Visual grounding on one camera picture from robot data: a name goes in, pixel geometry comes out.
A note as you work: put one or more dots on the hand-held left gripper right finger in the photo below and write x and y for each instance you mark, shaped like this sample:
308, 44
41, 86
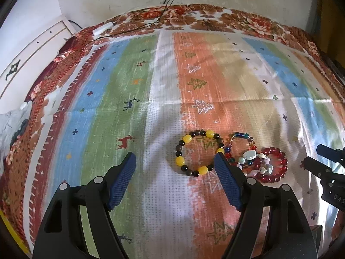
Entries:
227, 184

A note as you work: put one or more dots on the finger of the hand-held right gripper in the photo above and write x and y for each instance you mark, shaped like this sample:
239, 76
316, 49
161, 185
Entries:
318, 167
331, 153

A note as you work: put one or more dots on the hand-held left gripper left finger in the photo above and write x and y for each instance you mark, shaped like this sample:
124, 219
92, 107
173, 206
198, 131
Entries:
121, 184

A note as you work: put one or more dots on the silver metal tin box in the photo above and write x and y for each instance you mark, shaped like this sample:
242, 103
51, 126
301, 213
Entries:
316, 234

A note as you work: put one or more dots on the striped colourful mat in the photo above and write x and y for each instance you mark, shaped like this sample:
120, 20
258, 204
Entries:
161, 99

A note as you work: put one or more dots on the grey plastic bag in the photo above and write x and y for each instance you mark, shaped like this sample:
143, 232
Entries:
10, 124

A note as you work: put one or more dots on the white charger block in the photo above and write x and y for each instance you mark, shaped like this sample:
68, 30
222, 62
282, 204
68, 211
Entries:
102, 28

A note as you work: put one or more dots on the white cabinet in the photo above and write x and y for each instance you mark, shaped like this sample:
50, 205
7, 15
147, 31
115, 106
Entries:
32, 48

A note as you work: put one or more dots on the striped patterned tablecloth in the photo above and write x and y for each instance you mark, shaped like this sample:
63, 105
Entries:
188, 16

